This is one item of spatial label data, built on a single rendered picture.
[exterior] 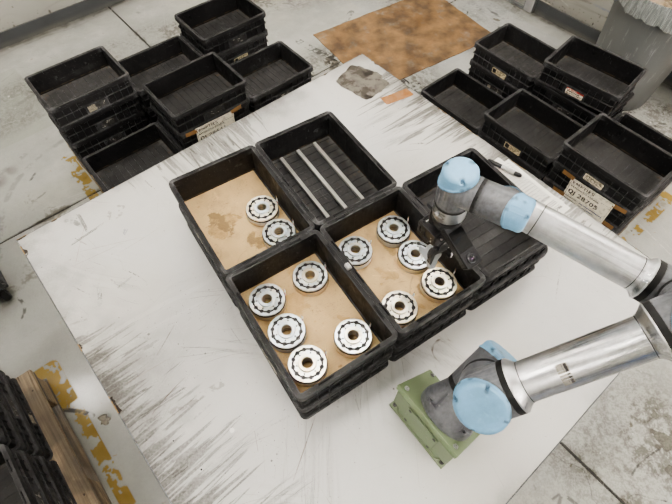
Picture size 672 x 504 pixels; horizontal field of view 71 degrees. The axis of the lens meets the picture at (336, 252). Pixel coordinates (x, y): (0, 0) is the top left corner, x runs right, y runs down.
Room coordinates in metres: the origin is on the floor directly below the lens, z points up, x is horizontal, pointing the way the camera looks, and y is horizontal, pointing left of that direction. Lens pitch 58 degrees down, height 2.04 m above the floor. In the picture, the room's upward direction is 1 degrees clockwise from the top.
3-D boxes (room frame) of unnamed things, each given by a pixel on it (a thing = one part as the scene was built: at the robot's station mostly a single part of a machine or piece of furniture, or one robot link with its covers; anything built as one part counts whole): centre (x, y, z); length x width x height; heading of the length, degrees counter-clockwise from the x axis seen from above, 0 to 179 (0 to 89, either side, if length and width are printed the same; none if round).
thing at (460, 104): (2.03, -0.69, 0.26); 0.40 x 0.30 x 0.23; 41
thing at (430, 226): (0.64, -0.25, 1.14); 0.09 x 0.08 x 0.12; 34
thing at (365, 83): (1.73, -0.10, 0.71); 0.22 x 0.19 x 0.01; 41
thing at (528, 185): (1.10, -0.66, 0.70); 0.33 x 0.23 x 0.01; 41
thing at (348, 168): (1.03, 0.04, 0.87); 0.40 x 0.30 x 0.11; 34
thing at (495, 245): (0.86, -0.43, 0.87); 0.40 x 0.30 x 0.11; 34
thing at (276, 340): (0.49, 0.13, 0.86); 0.10 x 0.10 x 0.01
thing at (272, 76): (2.10, 0.37, 0.31); 0.40 x 0.30 x 0.34; 131
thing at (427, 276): (0.64, -0.30, 0.86); 0.10 x 0.10 x 0.01
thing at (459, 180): (0.63, -0.25, 1.30); 0.09 x 0.08 x 0.11; 59
